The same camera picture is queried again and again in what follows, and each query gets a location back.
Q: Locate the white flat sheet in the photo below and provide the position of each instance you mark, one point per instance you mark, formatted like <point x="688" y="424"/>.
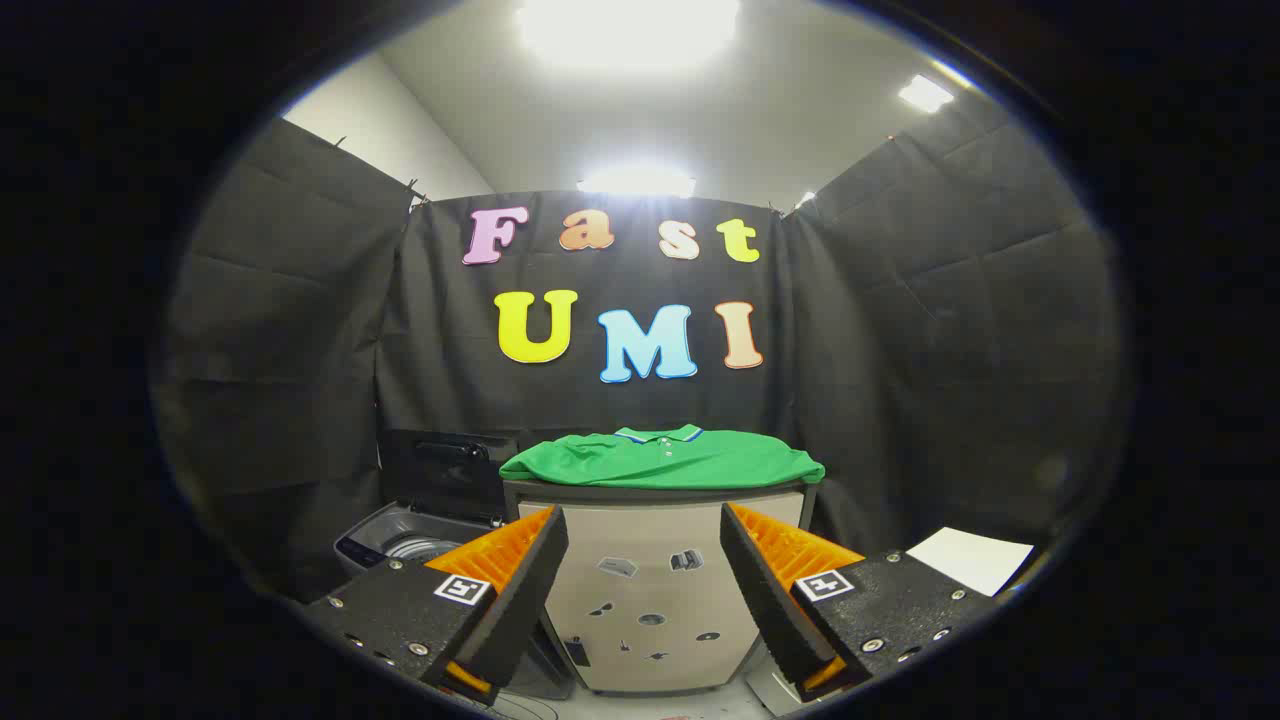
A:
<point x="970" y="558"/>

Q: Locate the round ceiling light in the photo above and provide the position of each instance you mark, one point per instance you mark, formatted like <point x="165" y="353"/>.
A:
<point x="637" y="182"/>

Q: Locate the grey washing machine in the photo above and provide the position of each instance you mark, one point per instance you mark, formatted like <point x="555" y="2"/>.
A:
<point x="400" y="535"/>

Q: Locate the large ceiling light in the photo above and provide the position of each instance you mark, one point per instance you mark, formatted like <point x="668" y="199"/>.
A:
<point x="628" y="25"/>

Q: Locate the beige cabinet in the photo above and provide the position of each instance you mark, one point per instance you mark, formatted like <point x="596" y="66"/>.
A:
<point x="650" y="590"/>

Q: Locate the rectangular ceiling light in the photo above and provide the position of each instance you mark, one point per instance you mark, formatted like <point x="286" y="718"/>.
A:
<point x="925" y="93"/>

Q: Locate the green polo shirt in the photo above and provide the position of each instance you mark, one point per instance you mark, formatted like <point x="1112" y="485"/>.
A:
<point x="660" y="462"/>

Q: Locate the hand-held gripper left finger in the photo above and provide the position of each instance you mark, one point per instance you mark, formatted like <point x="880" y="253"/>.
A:
<point x="520" y="590"/>

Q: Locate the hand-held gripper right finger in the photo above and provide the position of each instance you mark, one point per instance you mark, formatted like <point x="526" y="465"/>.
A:
<point x="765" y="590"/>

